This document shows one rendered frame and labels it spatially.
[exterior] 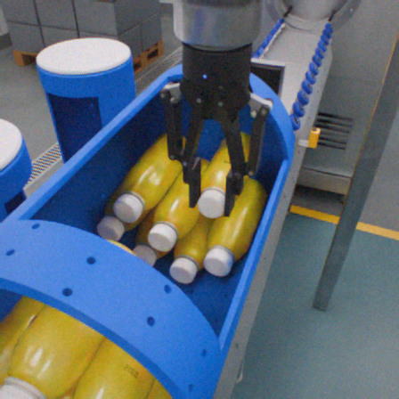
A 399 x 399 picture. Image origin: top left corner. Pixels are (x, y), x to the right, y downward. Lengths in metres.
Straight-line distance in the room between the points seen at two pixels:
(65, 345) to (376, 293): 1.74
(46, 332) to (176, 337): 0.11
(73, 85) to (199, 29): 0.84
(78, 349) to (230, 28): 0.32
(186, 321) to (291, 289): 1.56
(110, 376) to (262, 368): 1.30
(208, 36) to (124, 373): 0.32
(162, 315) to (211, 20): 0.26
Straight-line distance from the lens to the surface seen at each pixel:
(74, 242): 0.34
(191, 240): 0.62
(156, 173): 0.58
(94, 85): 1.21
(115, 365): 0.39
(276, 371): 1.66
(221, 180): 0.57
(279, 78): 1.08
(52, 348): 0.37
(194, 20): 0.40
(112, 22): 3.55
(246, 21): 0.41
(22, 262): 0.34
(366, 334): 1.85
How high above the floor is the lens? 1.47
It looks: 41 degrees down
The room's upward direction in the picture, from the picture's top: straight up
